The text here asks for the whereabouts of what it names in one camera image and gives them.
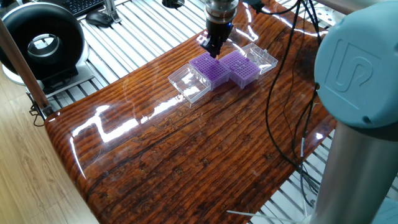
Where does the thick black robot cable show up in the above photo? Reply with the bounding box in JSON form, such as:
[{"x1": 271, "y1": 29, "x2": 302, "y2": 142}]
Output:
[
  {"x1": 292, "y1": 0, "x2": 323, "y2": 208},
  {"x1": 254, "y1": 0, "x2": 321, "y2": 187}
]

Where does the brown frame post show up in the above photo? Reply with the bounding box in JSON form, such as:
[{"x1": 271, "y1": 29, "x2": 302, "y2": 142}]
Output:
[{"x1": 0, "y1": 17, "x2": 54, "y2": 118}]

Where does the perforated metal plate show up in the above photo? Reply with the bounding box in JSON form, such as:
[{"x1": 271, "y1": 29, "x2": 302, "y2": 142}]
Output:
[{"x1": 318, "y1": 6, "x2": 346, "y2": 27}]

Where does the black cable bundle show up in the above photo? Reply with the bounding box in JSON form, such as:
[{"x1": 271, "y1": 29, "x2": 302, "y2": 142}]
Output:
[{"x1": 29, "y1": 93, "x2": 47, "y2": 128}]

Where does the purple tip holder clear lid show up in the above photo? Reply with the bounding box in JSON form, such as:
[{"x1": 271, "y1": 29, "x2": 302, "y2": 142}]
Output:
[
  {"x1": 167, "y1": 52, "x2": 231, "y2": 104},
  {"x1": 219, "y1": 42, "x2": 279, "y2": 90}
]

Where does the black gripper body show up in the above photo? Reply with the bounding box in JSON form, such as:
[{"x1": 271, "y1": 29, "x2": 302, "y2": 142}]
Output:
[{"x1": 205, "y1": 19, "x2": 234, "y2": 44}]

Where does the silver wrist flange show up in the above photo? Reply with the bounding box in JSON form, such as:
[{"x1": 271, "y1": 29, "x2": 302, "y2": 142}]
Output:
[{"x1": 203, "y1": 0, "x2": 239, "y2": 24}]

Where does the small aluminium bracket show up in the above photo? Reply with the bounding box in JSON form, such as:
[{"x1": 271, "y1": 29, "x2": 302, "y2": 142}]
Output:
[{"x1": 103, "y1": 0, "x2": 122, "y2": 24}]

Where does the black round disc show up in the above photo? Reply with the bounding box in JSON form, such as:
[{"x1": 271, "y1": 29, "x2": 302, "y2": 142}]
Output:
[{"x1": 161, "y1": 0, "x2": 185, "y2": 9}]

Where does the black computer mouse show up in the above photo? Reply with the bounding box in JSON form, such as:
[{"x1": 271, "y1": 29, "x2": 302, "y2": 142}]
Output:
[{"x1": 85, "y1": 11, "x2": 114, "y2": 28}]

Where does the thin cable grey sleeve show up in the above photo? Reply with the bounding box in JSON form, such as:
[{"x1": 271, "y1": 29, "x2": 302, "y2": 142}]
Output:
[{"x1": 281, "y1": 12, "x2": 320, "y2": 197}]

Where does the glossy wood grain sheet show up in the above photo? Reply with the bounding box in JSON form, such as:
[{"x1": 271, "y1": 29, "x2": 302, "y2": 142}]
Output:
[{"x1": 44, "y1": 0, "x2": 338, "y2": 224}]

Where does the black computer keyboard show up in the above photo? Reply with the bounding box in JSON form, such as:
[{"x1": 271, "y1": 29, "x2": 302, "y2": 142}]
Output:
[{"x1": 58, "y1": 0, "x2": 106, "y2": 17}]

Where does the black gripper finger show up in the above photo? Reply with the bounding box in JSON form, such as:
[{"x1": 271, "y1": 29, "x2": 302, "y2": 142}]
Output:
[
  {"x1": 200, "y1": 35, "x2": 220, "y2": 59},
  {"x1": 217, "y1": 39, "x2": 227, "y2": 57}
]

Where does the black ring-shaped fan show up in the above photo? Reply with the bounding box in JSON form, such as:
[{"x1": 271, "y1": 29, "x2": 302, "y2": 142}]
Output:
[{"x1": 0, "y1": 1, "x2": 94, "y2": 96}]

